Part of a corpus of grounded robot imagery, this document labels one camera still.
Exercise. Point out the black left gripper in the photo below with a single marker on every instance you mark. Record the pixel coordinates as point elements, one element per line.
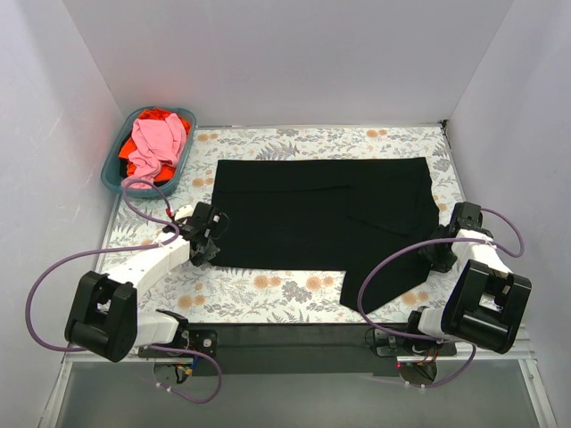
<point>205,243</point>

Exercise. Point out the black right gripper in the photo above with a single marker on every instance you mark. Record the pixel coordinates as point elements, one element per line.
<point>438,254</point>

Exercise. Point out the black t shirt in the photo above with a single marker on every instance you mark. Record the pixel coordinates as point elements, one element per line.
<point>360,217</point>

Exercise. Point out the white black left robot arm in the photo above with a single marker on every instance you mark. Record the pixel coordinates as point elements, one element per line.
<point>104,317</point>

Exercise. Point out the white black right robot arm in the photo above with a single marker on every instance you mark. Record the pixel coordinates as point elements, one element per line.
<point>487,304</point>

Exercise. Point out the floral patterned table mat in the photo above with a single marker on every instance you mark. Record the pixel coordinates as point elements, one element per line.
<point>208,294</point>

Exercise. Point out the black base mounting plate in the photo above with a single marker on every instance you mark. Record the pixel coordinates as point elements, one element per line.
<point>282,349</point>

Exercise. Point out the pink t shirt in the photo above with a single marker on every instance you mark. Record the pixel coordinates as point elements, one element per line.
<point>154,147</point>

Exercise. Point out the teal plastic laundry basket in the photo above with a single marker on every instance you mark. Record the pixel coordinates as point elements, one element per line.
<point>110,173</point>

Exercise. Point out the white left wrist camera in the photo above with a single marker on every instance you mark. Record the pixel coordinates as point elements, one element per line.
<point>182,212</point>

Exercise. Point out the aluminium frame rail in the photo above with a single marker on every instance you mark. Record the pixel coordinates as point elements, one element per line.
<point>151,389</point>

